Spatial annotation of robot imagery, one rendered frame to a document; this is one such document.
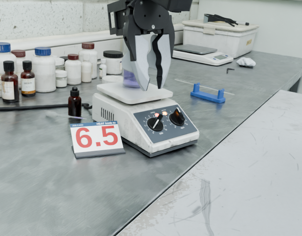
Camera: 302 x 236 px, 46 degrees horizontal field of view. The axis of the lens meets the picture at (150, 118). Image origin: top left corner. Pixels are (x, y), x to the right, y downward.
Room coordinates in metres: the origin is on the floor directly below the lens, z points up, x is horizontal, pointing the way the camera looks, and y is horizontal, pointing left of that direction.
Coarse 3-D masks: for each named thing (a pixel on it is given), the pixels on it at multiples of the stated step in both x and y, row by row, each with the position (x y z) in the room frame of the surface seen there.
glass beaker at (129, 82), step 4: (124, 52) 0.73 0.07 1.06; (124, 72) 0.70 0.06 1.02; (128, 72) 0.70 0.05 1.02; (124, 76) 0.70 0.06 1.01; (128, 76) 0.70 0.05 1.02; (132, 76) 0.69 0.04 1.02; (124, 80) 0.70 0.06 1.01; (128, 80) 0.70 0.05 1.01; (132, 80) 0.69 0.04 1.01; (124, 84) 0.70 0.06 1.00; (128, 84) 0.69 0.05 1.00; (132, 84) 0.69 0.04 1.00; (136, 84) 0.69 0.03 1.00; (128, 88) 0.70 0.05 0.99; (132, 88) 0.69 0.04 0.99; (136, 88) 0.69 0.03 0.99; (140, 88) 0.70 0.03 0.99
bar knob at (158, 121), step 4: (160, 116) 0.61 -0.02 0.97; (148, 120) 0.61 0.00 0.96; (152, 120) 0.61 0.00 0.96; (156, 120) 0.60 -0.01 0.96; (160, 120) 0.60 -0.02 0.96; (148, 124) 0.60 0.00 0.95; (152, 124) 0.60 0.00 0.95; (156, 124) 0.59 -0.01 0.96; (160, 124) 0.61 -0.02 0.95; (152, 128) 0.60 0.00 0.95; (156, 128) 0.60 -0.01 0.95; (160, 128) 0.60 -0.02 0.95
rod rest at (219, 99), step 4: (196, 84) 1.00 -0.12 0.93; (196, 88) 1.00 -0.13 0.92; (192, 92) 0.99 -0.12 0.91; (196, 92) 1.00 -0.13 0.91; (200, 92) 1.00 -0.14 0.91; (204, 92) 1.00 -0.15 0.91; (220, 92) 0.95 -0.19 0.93; (196, 96) 0.98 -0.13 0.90; (200, 96) 0.98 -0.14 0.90; (204, 96) 0.97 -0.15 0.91; (208, 96) 0.96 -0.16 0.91; (212, 96) 0.97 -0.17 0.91; (216, 96) 0.97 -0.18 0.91; (220, 96) 0.95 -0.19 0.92; (212, 100) 0.95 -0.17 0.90; (216, 100) 0.95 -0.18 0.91; (220, 100) 0.94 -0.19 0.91; (224, 100) 0.96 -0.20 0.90
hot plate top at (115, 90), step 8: (96, 88) 0.71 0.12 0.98; (104, 88) 0.69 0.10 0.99; (112, 88) 0.69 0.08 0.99; (120, 88) 0.70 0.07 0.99; (152, 88) 0.72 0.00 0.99; (112, 96) 0.66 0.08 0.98; (120, 96) 0.64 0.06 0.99; (128, 96) 0.65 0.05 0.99; (136, 96) 0.65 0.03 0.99; (144, 96) 0.65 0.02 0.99; (152, 96) 0.66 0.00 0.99; (160, 96) 0.67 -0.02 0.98; (168, 96) 0.69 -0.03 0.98
